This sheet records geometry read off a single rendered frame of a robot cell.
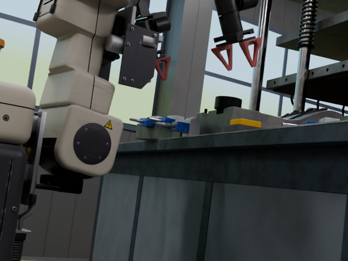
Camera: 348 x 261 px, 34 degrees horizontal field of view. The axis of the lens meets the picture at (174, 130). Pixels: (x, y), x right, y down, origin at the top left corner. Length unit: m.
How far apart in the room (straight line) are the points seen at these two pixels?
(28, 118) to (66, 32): 0.39
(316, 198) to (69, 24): 0.74
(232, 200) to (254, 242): 0.16
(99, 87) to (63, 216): 3.09
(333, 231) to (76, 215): 3.53
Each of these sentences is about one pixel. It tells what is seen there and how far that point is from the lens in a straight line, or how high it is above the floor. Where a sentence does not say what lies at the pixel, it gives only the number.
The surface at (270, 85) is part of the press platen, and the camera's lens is 3.11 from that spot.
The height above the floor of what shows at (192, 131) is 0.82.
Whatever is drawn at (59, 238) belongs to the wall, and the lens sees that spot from 4.48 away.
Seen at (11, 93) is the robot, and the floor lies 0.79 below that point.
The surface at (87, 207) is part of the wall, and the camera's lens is 4.55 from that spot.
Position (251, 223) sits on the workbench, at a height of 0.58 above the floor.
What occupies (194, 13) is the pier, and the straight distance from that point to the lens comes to 4.90.
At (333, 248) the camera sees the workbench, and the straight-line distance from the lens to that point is 1.12.
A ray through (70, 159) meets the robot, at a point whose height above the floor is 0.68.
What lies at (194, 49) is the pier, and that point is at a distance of 4.84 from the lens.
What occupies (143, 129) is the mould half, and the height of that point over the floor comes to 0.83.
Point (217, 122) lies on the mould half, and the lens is 1.67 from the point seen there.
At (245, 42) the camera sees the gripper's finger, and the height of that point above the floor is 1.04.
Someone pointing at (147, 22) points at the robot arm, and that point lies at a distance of 1.89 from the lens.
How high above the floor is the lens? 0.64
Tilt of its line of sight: 6 degrees up
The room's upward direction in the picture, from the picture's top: 7 degrees clockwise
